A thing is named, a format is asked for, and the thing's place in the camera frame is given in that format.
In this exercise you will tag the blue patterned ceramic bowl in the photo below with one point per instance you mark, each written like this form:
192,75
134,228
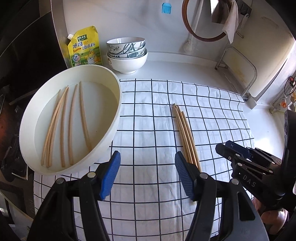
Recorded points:
138,55
129,48

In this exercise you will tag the round white plastic basin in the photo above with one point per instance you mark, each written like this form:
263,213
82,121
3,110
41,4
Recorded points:
101,111

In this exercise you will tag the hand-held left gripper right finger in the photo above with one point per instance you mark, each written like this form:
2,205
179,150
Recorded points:
185,176

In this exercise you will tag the yellow seasoning pouch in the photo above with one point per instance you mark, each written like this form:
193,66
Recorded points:
85,51

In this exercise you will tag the gas valve with red knob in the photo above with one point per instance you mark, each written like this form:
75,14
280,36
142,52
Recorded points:
283,104

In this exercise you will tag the plain white ceramic bowl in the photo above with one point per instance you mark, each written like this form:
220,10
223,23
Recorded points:
127,66

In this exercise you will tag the black gas stove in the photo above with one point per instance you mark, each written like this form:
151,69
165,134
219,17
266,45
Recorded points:
23,69

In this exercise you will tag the white hanging dish brush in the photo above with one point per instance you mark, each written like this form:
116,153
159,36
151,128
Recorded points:
187,46

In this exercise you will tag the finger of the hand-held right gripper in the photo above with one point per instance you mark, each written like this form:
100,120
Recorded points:
240,149
227,153

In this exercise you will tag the white black-checked cloth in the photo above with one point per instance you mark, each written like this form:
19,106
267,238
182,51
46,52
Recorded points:
150,129

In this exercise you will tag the white hanging rag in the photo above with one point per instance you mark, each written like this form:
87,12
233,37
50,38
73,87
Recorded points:
231,25

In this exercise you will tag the light wooden chopstick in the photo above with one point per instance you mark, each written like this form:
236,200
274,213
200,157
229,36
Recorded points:
49,162
44,155
192,143
62,160
186,134
180,129
88,143

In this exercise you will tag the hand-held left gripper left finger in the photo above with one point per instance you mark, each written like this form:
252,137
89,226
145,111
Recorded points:
111,176

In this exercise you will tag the person's right hand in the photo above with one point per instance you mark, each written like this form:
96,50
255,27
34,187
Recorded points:
275,220

